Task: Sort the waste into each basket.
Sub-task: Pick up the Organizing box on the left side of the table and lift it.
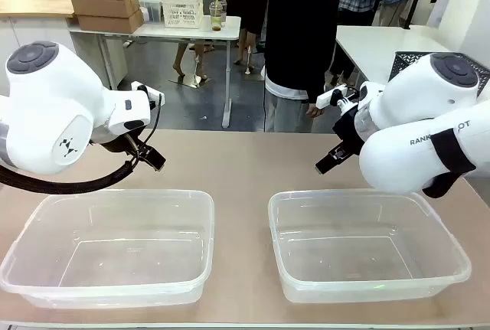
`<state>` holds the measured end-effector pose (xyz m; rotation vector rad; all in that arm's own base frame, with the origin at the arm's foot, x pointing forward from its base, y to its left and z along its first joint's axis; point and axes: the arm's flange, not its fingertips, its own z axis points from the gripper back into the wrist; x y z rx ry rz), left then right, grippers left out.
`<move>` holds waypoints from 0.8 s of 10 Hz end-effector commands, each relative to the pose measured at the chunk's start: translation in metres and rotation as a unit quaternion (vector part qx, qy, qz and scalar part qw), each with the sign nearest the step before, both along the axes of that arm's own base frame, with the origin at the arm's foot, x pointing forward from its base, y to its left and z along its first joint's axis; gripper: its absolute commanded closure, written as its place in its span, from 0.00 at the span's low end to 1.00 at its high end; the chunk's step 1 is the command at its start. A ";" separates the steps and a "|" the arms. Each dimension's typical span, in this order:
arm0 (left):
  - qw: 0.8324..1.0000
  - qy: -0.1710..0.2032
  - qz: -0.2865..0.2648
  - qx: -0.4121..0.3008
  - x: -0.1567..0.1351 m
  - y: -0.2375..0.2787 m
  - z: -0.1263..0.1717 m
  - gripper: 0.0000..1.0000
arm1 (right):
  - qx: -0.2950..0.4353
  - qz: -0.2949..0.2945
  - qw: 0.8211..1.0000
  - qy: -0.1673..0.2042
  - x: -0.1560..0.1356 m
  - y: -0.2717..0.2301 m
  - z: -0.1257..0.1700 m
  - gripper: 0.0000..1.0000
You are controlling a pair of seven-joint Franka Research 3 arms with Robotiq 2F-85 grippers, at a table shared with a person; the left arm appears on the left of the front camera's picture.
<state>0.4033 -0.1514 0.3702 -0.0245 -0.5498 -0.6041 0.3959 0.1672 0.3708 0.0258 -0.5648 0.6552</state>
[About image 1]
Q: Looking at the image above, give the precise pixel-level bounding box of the thick black cable sleeve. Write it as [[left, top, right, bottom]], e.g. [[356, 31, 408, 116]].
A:
[[0, 158, 139, 195]]

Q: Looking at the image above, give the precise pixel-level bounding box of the white slotted plastic basket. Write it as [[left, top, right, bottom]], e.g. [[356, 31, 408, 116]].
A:
[[161, 0, 204, 30]]

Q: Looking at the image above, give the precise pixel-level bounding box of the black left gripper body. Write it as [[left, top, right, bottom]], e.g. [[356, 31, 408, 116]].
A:
[[91, 130, 150, 159]]

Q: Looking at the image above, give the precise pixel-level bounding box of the plain white table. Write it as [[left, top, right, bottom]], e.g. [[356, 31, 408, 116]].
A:
[[335, 25, 460, 92]]

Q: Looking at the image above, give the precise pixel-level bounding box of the white table with metal legs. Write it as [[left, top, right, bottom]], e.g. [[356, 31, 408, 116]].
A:
[[68, 15, 243, 129]]

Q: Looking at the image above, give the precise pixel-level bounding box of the silver floor plate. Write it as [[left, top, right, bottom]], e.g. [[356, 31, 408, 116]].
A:
[[168, 73, 212, 88]]

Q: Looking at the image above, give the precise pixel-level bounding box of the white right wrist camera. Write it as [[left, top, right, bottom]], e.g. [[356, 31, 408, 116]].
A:
[[316, 83, 361, 109]]

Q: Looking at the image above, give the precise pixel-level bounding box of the clear plastic bin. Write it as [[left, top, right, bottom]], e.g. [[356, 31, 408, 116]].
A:
[[267, 188, 472, 305], [0, 188, 215, 310]]

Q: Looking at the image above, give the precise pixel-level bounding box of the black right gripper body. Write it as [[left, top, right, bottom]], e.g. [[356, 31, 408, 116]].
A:
[[332, 106, 364, 154]]

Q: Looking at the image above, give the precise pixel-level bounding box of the clear plastic cup with straw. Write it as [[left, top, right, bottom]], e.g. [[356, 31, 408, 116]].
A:
[[208, 0, 228, 33]]

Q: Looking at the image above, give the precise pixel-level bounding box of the person in black shirt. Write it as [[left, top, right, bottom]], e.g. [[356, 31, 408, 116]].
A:
[[263, 0, 342, 134]]

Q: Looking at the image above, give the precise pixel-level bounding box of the black strap on arm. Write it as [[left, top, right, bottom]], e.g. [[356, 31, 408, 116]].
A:
[[422, 126, 478, 199]]

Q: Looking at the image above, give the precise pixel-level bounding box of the thin black cable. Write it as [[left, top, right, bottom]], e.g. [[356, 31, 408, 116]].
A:
[[136, 92, 165, 155]]

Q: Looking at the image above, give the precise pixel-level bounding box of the wooden topped white cabinet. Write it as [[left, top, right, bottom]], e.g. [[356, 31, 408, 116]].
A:
[[0, 0, 129, 96]]

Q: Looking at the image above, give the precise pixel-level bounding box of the brown cardboard box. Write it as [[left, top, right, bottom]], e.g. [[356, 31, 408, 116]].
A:
[[76, 10, 145, 34], [70, 0, 141, 16]]

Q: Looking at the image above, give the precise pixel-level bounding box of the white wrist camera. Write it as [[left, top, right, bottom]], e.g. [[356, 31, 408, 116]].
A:
[[316, 83, 361, 109], [129, 80, 166, 108]]

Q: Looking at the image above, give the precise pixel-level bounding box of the person's left hand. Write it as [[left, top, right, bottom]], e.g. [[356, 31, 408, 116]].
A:
[[305, 103, 326, 119]]

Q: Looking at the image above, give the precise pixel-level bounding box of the clear storage drawer box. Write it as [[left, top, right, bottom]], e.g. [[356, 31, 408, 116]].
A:
[[136, 0, 165, 25]]

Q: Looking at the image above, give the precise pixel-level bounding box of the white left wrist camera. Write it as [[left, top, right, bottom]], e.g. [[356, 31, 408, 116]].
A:
[[129, 80, 166, 108]]

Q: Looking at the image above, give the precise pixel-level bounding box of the black mesh basket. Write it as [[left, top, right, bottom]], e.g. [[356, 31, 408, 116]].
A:
[[388, 51, 490, 90]]

